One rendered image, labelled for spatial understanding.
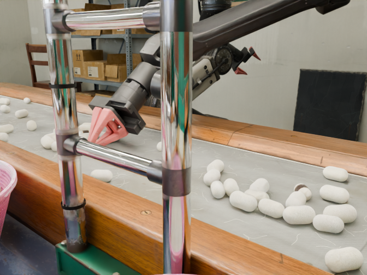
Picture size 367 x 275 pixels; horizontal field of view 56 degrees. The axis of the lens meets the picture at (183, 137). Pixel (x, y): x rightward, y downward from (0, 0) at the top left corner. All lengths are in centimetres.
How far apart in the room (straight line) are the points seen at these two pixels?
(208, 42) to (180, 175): 48
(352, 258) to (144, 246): 19
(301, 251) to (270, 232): 4
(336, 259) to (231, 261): 10
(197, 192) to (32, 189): 23
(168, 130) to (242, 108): 268
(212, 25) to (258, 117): 218
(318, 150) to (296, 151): 4
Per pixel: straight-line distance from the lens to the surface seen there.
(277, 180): 54
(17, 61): 552
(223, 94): 300
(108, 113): 62
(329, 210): 43
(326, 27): 260
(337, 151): 63
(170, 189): 26
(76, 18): 33
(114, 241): 39
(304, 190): 48
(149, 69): 68
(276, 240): 39
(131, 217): 37
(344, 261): 35
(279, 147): 65
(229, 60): 133
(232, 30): 72
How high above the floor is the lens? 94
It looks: 16 degrees down
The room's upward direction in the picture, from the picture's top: straight up
